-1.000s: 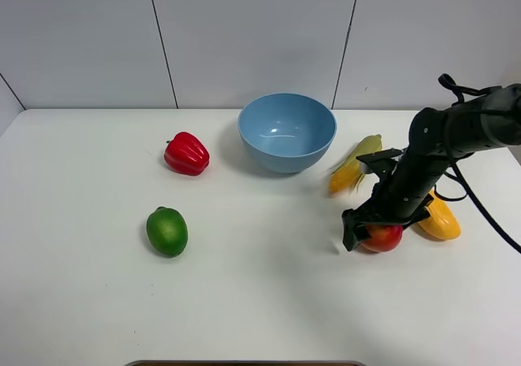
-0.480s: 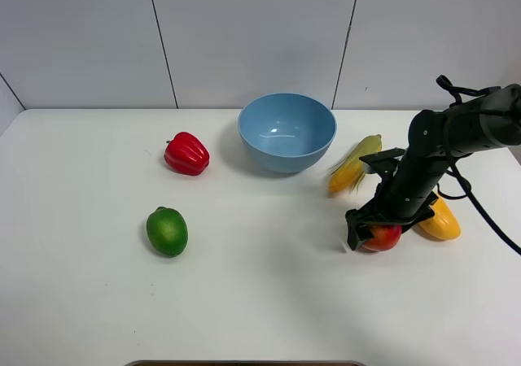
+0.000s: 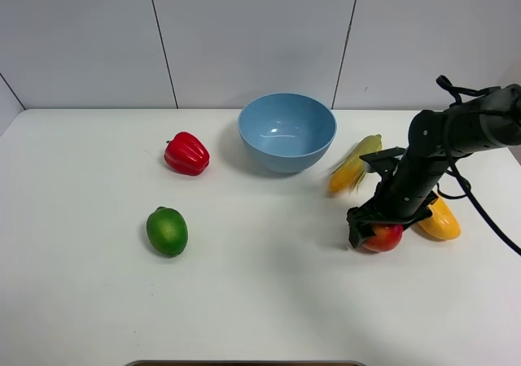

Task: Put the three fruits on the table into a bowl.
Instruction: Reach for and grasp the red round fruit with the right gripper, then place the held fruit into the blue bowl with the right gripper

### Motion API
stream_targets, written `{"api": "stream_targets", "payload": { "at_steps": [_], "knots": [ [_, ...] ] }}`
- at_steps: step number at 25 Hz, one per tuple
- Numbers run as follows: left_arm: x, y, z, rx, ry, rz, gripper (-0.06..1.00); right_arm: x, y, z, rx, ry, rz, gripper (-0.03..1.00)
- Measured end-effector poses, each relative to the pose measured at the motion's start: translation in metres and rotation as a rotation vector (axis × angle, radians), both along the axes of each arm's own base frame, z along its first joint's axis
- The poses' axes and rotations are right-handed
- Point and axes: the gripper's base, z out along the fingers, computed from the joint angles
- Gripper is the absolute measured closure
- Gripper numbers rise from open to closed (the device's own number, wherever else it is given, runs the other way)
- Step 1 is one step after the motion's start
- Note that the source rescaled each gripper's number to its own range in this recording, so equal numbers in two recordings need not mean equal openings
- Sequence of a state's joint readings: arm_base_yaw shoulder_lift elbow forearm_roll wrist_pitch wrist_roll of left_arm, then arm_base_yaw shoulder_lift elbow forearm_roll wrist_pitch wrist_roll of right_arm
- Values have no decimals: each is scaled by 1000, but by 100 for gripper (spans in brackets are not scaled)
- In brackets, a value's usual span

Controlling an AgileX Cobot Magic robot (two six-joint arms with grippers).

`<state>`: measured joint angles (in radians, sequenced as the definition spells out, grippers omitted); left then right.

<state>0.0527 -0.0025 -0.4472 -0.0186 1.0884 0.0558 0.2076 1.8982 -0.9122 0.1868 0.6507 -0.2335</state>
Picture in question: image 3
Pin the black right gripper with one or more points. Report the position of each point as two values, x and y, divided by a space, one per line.
400 199

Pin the red pomegranate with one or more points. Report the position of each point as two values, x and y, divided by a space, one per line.
382 237

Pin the yellow mango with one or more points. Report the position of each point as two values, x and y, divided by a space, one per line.
442 225

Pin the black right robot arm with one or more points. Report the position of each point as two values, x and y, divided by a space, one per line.
487 122

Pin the blue plastic bowl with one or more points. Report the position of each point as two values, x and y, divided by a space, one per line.
286 133

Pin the corn cob with husk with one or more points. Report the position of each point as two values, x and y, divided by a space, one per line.
350 172

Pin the red bell pepper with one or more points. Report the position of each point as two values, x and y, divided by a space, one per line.
186 154

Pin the green lime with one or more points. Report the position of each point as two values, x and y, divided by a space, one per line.
167 231

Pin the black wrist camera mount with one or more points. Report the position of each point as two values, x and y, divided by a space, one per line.
383 162

